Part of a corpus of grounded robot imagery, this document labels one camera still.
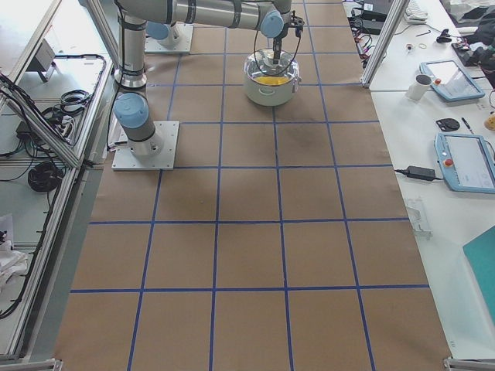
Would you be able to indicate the clear plastic holder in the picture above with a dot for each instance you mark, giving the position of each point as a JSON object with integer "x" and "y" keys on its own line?
{"x": 418, "y": 218}

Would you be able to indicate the black power adapter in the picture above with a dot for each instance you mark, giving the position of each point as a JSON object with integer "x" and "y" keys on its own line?
{"x": 421, "y": 173}

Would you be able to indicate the far blue teach pendant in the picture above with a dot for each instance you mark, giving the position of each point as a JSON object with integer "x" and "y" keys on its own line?
{"x": 451, "y": 80}

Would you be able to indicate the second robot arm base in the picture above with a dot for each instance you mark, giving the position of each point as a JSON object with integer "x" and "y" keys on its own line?
{"x": 166, "y": 35}

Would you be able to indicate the white mug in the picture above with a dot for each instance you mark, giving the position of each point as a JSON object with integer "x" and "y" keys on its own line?
{"x": 419, "y": 87}

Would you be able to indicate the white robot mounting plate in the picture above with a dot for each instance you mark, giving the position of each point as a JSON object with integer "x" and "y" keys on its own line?
{"x": 159, "y": 152}

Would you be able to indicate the crumpled white cloth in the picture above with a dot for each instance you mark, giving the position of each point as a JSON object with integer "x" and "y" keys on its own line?
{"x": 13, "y": 263}

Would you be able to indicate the pale green cooking pot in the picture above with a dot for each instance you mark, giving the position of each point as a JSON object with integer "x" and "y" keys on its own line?
{"x": 270, "y": 96}

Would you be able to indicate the clear glass pot lid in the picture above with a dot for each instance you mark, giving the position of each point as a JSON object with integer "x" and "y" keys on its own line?
{"x": 262, "y": 63}

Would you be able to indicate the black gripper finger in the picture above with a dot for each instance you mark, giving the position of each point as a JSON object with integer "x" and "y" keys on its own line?
{"x": 277, "y": 49}

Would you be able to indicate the black computer mouse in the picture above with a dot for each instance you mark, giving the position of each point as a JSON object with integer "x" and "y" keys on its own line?
{"x": 448, "y": 124}

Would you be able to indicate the near blue teach pendant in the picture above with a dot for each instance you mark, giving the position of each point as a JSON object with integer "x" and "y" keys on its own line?
{"x": 465, "y": 162}

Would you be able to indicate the yellow plastic corn cob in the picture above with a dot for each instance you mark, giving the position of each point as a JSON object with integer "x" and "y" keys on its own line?
{"x": 272, "y": 81}

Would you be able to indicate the blue teach pendant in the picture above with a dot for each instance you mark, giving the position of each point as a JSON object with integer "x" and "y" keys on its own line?
{"x": 451, "y": 80}
{"x": 465, "y": 162}

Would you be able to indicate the brown paper table mat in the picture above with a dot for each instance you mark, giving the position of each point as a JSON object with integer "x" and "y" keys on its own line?
{"x": 280, "y": 240}

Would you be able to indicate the teal folder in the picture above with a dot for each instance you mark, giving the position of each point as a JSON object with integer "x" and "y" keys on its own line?
{"x": 480, "y": 254}

